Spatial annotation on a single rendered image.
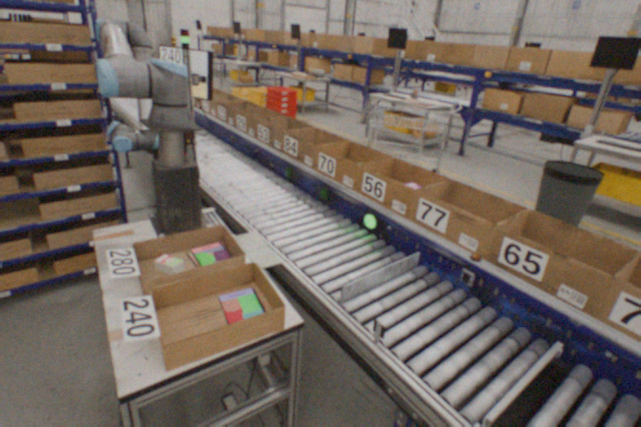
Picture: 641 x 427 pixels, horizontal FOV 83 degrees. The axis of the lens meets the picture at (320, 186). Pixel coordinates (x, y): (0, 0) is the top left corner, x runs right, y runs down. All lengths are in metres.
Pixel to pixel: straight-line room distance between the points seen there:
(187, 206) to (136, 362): 0.80
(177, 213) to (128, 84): 0.61
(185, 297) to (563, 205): 3.63
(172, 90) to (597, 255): 1.84
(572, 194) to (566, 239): 2.43
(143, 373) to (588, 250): 1.64
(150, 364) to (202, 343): 0.16
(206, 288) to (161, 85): 0.85
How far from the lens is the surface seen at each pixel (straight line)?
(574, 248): 1.80
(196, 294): 1.46
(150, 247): 1.70
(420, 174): 2.09
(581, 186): 4.20
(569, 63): 6.21
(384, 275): 1.59
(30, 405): 2.39
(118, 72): 1.69
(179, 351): 1.22
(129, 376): 1.28
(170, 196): 1.82
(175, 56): 2.69
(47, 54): 3.52
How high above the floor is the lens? 1.68
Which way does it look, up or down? 23 degrees down
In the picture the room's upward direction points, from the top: 4 degrees clockwise
